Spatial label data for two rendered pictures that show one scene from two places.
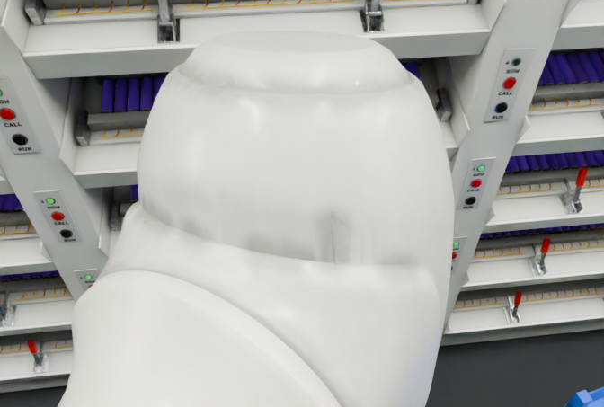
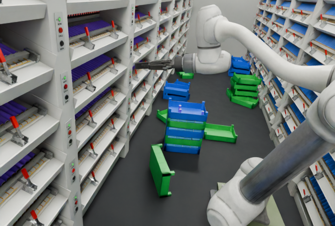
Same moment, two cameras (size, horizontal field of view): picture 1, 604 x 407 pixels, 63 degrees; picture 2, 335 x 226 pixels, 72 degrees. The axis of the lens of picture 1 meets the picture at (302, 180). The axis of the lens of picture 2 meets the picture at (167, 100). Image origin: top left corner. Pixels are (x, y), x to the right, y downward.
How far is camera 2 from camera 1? 103 cm
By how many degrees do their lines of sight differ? 62
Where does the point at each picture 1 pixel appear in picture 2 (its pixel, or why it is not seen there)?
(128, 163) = (82, 99)
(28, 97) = (70, 77)
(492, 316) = (131, 126)
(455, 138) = (125, 66)
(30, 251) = (52, 166)
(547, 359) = (143, 131)
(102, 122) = not seen: hidden behind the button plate
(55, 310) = (52, 206)
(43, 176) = (68, 113)
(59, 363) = not seen: outside the picture
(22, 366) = not seen: outside the picture
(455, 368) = (133, 147)
